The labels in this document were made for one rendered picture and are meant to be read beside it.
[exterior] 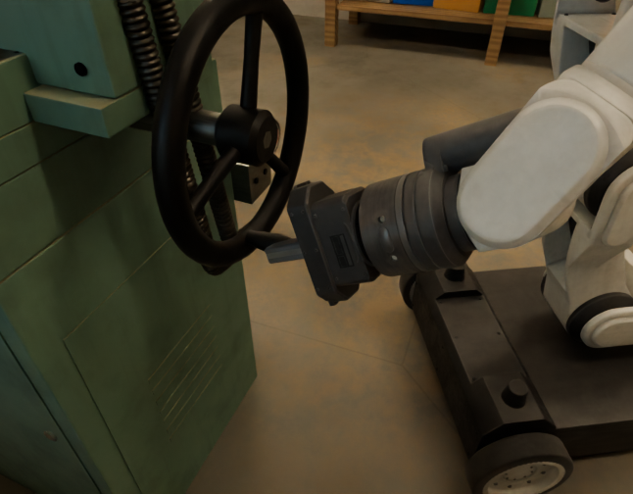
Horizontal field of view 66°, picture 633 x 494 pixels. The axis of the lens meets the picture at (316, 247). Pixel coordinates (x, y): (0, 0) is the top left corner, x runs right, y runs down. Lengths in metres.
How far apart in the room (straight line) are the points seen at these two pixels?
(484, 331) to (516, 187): 0.86
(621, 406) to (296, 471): 0.69
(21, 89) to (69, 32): 0.08
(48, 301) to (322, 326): 0.90
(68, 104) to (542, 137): 0.40
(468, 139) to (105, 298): 0.50
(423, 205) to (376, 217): 0.04
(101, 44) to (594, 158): 0.39
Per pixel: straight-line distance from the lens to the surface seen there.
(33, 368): 0.67
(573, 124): 0.35
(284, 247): 0.51
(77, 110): 0.51
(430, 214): 0.39
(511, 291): 1.34
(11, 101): 0.55
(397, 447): 1.21
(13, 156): 0.56
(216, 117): 0.55
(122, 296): 0.72
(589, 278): 1.09
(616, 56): 0.39
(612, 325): 1.15
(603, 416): 1.18
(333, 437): 1.20
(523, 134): 0.36
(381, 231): 0.41
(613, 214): 0.92
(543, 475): 1.17
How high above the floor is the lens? 1.05
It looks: 40 degrees down
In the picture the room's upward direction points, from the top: straight up
